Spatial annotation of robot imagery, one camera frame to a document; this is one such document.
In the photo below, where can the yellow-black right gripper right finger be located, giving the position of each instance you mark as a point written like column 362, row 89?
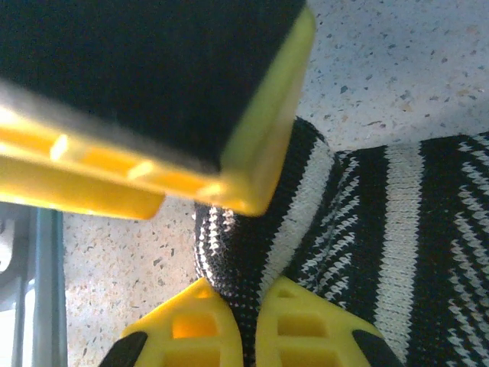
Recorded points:
column 305, row 329

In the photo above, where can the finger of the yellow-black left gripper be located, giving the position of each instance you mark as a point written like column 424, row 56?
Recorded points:
column 153, row 76

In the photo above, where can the long aluminium base rail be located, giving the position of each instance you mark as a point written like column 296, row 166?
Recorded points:
column 46, row 286

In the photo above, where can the black white striped sock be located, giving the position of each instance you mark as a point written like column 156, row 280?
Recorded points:
column 382, row 229

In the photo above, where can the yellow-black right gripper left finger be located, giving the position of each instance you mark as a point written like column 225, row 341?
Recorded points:
column 198, row 329

